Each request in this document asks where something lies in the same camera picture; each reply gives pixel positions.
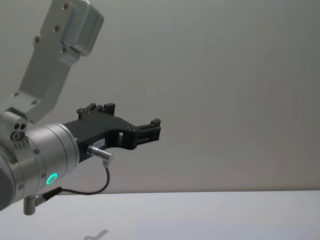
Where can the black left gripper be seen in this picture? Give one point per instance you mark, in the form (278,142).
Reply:
(97,127)

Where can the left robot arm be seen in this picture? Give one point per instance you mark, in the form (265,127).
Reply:
(50,142)

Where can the white table cloth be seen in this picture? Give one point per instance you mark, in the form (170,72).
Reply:
(200,217)

